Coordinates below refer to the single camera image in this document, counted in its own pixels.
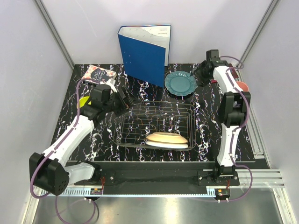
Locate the blue binder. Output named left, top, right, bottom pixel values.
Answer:
left=118, top=24, right=171, bottom=88

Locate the floral cover book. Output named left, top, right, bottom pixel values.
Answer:
left=82, top=64, right=117, bottom=84

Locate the tall pink cup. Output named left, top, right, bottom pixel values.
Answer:
left=236, top=81, right=249, bottom=92

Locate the yellow-green bowl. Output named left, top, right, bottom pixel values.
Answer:
left=78, top=96, right=90, bottom=108

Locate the beige plate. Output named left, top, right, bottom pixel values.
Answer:
left=146, top=132, right=187, bottom=144

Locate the wire dish rack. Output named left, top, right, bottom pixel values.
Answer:
left=113, top=101, right=196, bottom=151

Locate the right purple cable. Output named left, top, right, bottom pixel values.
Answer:
left=193, top=56, right=254, bottom=203

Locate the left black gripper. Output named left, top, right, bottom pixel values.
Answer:
left=104, top=85, right=142, bottom=117

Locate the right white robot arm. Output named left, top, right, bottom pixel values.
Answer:
left=192, top=49, right=251, bottom=185

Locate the dark red card box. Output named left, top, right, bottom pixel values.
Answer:
left=211, top=63, right=239, bottom=84

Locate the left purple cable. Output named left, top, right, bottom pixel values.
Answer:
left=30, top=78, right=100, bottom=223

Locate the purple cable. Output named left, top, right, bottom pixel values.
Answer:
left=30, top=78, right=100, bottom=223
left=193, top=56, right=254, bottom=203

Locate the teal plate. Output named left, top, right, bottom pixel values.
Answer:
left=164, top=71, right=197, bottom=96

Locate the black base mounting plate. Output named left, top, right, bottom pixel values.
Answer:
left=74, top=161, right=240, bottom=186

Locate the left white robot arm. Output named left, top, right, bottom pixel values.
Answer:
left=29, top=84, right=140, bottom=198

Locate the white plate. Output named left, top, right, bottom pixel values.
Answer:
left=145, top=140, right=188, bottom=149

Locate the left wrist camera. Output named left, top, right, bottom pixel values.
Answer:
left=106, top=78, right=118, bottom=92

